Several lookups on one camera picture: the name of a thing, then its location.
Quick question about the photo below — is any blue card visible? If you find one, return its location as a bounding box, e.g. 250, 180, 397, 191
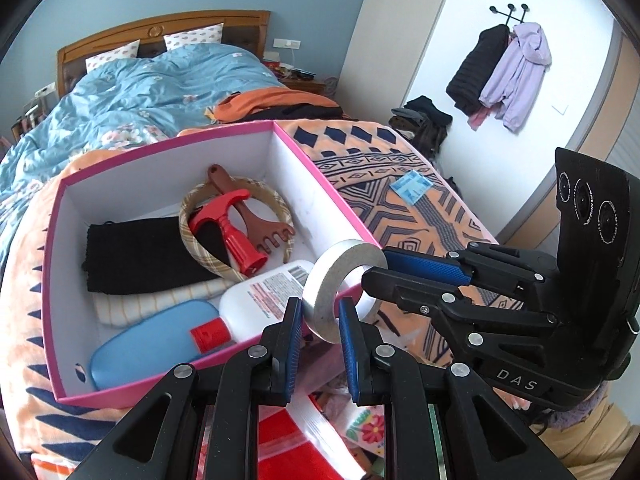
390, 170, 432, 205

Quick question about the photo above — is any black puffer jacket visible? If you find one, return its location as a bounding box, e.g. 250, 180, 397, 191
446, 24, 511, 117

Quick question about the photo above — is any nightstand with bottles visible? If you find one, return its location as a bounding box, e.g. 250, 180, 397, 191
10, 82, 59, 141

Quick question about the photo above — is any dark clothes pile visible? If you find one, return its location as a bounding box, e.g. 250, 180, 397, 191
389, 95, 454, 162

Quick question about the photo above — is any red plastic handle tool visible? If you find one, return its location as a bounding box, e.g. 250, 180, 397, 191
189, 189, 268, 277

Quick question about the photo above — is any white tape roll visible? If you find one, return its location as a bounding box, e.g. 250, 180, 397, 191
302, 239, 388, 343

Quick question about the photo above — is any floral packet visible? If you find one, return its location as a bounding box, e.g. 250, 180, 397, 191
345, 405, 387, 457

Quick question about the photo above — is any white dotted pillow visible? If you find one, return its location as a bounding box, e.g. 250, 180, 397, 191
164, 22, 224, 52
85, 39, 141, 74

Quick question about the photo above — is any blue oval case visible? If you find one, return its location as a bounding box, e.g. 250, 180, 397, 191
90, 299, 226, 391

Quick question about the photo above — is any brown back scratcher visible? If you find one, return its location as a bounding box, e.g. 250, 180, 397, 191
207, 165, 297, 253

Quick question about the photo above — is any black garment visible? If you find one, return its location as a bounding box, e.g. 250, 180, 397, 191
260, 102, 359, 122

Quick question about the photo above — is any orange patterned blanket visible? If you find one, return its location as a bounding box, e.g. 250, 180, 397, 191
0, 117, 501, 480

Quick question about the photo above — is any lilac hooded jacket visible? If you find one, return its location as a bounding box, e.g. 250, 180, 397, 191
479, 22, 552, 135

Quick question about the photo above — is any white bottle with red cap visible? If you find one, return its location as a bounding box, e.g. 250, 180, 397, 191
189, 259, 321, 353

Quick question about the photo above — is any black folded cloth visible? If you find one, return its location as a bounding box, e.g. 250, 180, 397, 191
84, 215, 226, 295

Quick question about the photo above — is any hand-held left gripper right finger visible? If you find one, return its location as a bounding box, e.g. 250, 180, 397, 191
338, 296, 576, 480

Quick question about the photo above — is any red plastic bag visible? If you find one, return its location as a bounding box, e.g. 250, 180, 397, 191
257, 405, 347, 480

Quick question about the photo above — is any cluttered wooden nightstand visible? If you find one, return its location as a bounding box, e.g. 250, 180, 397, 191
272, 60, 332, 94

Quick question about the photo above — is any pink storage box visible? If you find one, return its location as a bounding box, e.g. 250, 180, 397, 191
41, 120, 383, 408

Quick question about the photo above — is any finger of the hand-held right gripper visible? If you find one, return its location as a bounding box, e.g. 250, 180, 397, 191
361, 266, 558, 350
382, 242, 551, 302

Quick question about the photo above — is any wooden headboard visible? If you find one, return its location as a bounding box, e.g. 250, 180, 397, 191
56, 10, 271, 98

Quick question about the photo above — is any orange garment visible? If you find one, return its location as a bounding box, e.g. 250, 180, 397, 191
207, 87, 346, 124

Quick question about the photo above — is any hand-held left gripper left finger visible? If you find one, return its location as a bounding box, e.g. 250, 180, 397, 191
72, 296, 306, 480

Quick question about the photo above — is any plaid headband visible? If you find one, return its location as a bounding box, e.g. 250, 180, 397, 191
179, 176, 296, 281

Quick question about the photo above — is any blue floral duvet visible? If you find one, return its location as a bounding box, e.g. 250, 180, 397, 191
0, 42, 296, 241

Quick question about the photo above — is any pink hanging garment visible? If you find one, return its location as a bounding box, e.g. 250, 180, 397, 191
468, 105, 493, 132

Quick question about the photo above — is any cream striped towel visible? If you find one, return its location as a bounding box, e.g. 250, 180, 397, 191
92, 280, 236, 327

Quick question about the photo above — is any black coat hook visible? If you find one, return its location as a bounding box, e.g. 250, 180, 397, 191
490, 4, 530, 26

